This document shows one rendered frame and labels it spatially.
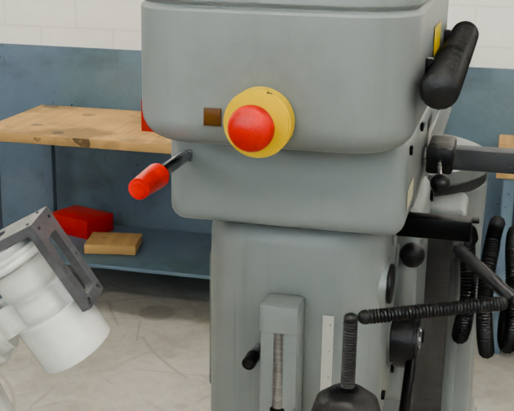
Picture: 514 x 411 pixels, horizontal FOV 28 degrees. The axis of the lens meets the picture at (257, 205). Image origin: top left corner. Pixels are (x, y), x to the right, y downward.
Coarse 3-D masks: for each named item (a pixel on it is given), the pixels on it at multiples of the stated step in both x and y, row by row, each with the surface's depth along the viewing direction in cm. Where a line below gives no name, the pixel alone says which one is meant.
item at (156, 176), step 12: (180, 156) 100; (192, 156) 102; (156, 168) 93; (168, 168) 96; (132, 180) 90; (144, 180) 89; (156, 180) 91; (168, 180) 94; (132, 192) 90; (144, 192) 90
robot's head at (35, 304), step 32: (32, 256) 84; (0, 288) 84; (32, 288) 84; (64, 288) 85; (0, 320) 85; (32, 320) 84; (64, 320) 84; (96, 320) 86; (0, 352) 86; (32, 352) 86; (64, 352) 85
